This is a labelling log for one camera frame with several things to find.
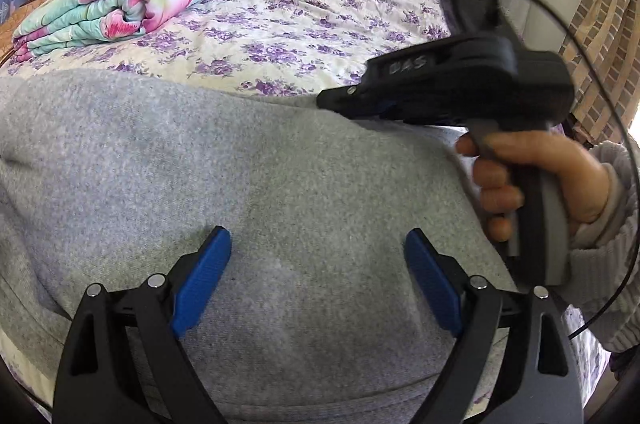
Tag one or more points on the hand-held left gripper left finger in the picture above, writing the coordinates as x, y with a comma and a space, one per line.
200, 284

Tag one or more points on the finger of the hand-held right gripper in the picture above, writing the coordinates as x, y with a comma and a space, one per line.
350, 99

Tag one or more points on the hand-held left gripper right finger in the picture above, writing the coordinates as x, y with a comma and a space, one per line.
432, 284

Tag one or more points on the grey sweatshirt garment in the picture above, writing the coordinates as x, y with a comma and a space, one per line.
275, 184

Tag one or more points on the person's right forearm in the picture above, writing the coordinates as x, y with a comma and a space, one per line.
617, 254

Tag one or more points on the person's right hand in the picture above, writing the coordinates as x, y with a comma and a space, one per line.
575, 174

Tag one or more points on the purple floral bed sheet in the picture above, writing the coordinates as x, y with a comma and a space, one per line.
280, 33

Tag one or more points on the brick pattern curtain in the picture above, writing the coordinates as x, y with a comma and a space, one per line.
605, 28

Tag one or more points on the colourful floral folded quilt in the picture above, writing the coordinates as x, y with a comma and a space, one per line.
125, 3

